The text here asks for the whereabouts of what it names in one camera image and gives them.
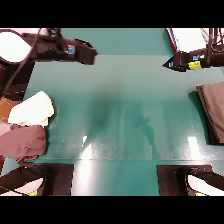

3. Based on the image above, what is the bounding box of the white garment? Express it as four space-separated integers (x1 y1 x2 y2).
7 90 56 128

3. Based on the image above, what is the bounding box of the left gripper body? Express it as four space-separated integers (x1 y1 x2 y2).
75 39 99 66

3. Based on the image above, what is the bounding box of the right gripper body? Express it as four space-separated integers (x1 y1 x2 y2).
162 50 190 73

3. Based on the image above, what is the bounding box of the mauve garment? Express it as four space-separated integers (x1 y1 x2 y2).
0 121 48 164

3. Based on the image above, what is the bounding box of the brown garment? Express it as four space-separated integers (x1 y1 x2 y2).
195 81 224 145

